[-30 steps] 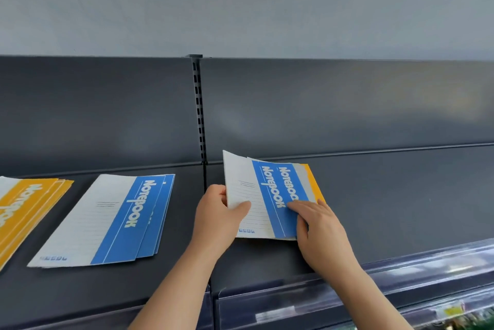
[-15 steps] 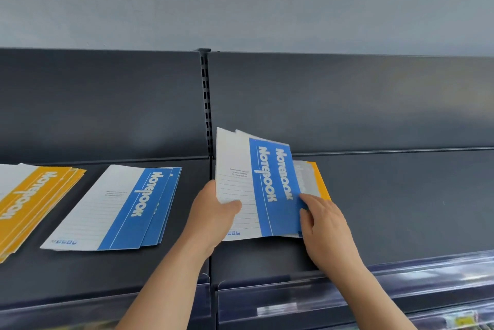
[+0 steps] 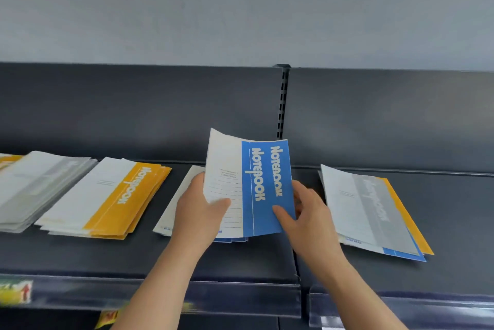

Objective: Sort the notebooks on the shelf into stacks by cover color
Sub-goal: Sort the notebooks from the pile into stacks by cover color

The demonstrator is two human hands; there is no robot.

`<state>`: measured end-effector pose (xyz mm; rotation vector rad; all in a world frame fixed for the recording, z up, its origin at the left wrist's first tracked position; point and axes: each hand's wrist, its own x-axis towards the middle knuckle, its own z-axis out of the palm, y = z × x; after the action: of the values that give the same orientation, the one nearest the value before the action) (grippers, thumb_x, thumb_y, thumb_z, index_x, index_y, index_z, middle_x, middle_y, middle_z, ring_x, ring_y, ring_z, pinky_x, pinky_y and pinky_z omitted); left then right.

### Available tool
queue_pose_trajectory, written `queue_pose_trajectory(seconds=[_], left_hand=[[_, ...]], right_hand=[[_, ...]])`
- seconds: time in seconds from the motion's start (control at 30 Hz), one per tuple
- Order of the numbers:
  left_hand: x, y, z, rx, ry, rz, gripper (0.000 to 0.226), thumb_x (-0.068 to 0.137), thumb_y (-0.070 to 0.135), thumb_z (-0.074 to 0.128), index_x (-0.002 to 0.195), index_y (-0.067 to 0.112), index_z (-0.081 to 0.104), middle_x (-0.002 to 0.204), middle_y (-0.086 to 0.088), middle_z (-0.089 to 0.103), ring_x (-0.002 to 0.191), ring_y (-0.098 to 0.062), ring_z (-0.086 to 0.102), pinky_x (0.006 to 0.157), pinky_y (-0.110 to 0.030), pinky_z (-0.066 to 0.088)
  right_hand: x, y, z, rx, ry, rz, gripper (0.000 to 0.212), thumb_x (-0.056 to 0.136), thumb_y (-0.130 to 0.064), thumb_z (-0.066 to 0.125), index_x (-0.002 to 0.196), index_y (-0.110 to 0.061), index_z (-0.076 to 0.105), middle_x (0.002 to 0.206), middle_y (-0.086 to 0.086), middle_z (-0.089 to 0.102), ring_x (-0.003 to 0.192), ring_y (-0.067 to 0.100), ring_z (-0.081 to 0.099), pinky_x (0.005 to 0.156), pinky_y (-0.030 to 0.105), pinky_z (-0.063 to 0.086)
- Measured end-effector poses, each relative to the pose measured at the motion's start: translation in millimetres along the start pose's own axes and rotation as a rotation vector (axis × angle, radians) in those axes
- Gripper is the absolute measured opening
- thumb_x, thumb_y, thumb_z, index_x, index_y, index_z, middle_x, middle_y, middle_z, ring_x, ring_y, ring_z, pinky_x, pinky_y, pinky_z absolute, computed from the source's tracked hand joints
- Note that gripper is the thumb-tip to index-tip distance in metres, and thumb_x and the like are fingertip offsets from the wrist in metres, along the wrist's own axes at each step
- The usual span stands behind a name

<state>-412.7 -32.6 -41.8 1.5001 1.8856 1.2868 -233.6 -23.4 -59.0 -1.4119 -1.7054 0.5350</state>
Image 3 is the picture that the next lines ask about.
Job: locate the small blue notebook stack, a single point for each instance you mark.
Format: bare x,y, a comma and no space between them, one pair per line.
262,171
173,202

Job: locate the small grey notebook stack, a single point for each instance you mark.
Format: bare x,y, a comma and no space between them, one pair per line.
34,187

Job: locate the yellow white price tag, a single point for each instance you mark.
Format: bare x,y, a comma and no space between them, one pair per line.
15,293

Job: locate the yellow blue snack packet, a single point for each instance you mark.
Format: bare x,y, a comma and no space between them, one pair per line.
106,318

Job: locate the dark grey back panel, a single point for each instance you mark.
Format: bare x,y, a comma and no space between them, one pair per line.
135,110
386,117

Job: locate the pile of white notebooks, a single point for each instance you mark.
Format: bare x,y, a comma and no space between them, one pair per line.
366,206

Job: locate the person's left forearm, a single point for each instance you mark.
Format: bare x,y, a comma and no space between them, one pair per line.
158,291

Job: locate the small orange notebook stack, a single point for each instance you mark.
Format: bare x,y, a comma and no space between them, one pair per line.
88,198
9,160

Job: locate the person's right hand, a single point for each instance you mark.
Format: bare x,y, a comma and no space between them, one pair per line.
312,233

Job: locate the slotted dark metal upright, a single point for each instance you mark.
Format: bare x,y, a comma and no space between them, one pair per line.
283,102

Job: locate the clear plastic price rail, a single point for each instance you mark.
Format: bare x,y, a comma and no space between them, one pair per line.
239,299
444,310

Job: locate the person's left hand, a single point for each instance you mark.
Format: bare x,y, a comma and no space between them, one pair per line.
197,221

